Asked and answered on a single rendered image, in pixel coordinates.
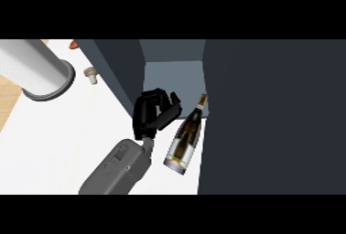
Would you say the small beige mushroom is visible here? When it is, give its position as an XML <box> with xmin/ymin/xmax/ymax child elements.
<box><xmin>83</xmin><ymin>67</ymin><xmax>101</xmax><ymax>86</ymax></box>

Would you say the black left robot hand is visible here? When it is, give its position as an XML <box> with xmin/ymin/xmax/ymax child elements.
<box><xmin>132</xmin><ymin>88</ymin><xmax>184</xmax><ymax>142</ymax></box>

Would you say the large white grey cylinder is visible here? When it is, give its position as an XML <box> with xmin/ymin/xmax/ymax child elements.
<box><xmin>0</xmin><ymin>38</ymin><xmax>77</xmax><ymax>102</ymax></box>

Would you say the grey open cabinet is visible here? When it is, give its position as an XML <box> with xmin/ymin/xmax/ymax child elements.
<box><xmin>73</xmin><ymin>38</ymin><xmax>212</xmax><ymax>121</ymax></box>

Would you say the dark wine bottle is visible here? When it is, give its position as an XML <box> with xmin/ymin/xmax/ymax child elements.
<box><xmin>163</xmin><ymin>92</ymin><xmax>210</xmax><ymax>176</ymax></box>

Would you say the dark grey cabinet door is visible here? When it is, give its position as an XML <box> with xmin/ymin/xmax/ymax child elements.
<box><xmin>197</xmin><ymin>38</ymin><xmax>346</xmax><ymax>196</ymax></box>

